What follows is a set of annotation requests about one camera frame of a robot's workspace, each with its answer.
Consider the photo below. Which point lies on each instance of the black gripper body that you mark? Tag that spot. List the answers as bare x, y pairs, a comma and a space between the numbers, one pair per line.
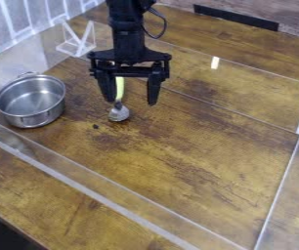
105, 65

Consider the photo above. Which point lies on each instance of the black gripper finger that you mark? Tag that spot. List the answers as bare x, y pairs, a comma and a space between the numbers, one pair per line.
153, 87
106, 84

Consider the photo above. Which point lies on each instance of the green handled metal spoon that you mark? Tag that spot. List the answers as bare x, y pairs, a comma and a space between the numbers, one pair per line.
118, 112

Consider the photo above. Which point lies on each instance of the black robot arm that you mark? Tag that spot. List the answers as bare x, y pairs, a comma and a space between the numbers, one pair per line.
127, 30

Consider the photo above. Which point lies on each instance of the small steel pot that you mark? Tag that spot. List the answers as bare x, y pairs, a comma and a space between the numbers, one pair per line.
31, 100

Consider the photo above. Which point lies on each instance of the black strip on table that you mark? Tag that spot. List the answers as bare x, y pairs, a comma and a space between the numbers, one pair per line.
229, 16

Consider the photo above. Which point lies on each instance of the clear acrylic barrier front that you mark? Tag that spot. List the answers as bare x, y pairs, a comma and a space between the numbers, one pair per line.
175, 228

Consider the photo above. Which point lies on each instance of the clear acrylic triangle bracket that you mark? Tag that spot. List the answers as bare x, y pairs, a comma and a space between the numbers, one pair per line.
77, 46

